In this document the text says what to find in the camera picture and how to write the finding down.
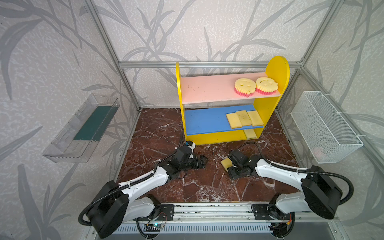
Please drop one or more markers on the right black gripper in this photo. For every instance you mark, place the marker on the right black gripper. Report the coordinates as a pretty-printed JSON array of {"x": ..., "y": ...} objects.
[{"x": 235, "y": 167}]

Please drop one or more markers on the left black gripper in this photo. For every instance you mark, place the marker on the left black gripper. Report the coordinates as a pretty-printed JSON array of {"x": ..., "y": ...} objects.
[{"x": 195, "y": 162}]

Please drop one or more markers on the green sponge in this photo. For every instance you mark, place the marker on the green sponge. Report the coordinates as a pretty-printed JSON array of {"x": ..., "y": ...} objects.
[
  {"x": 250, "y": 134},
  {"x": 226, "y": 163}
]

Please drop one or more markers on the orange sponge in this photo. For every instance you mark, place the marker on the orange sponge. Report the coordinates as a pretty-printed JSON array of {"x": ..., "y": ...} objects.
[{"x": 234, "y": 121}]

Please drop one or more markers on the yellow smiley sponge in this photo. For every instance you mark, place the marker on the yellow smiley sponge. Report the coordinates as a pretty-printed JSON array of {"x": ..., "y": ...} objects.
[
  {"x": 245, "y": 87},
  {"x": 266, "y": 86}
]

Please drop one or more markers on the yellow rectangular sponge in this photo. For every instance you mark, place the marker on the yellow rectangular sponge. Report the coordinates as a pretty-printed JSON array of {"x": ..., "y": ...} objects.
[{"x": 255, "y": 118}]

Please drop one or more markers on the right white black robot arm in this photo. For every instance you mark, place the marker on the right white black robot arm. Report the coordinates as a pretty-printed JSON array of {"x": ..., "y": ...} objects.
[{"x": 318, "y": 192}]

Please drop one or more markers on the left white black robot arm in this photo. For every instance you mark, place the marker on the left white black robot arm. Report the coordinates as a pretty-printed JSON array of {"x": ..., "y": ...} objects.
[{"x": 117, "y": 203}]

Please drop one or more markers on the yellow pink blue shelf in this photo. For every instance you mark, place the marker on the yellow pink blue shelf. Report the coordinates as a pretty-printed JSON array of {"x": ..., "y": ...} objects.
[{"x": 205, "y": 101}]

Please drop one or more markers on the green circuit board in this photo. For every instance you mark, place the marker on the green circuit board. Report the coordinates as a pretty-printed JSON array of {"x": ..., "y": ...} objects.
[{"x": 156, "y": 227}]

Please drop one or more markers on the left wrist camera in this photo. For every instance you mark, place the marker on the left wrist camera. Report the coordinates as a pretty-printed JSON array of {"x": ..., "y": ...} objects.
[{"x": 190, "y": 145}]

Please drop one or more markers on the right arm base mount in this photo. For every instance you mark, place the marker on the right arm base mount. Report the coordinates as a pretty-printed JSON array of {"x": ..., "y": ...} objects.
[{"x": 270, "y": 212}]

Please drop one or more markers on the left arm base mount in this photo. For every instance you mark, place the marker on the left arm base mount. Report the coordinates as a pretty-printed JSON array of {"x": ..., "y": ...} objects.
[{"x": 162, "y": 213}]

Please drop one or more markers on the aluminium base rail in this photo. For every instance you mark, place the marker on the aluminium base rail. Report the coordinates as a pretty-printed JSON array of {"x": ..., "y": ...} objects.
[{"x": 211, "y": 218}]

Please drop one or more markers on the white wire mesh basket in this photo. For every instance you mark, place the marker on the white wire mesh basket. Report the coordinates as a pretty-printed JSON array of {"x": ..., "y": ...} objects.
[{"x": 326, "y": 132}]

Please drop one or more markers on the clear plastic wall bin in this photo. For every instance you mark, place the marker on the clear plastic wall bin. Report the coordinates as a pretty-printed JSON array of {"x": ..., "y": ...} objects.
[{"x": 79, "y": 138}]

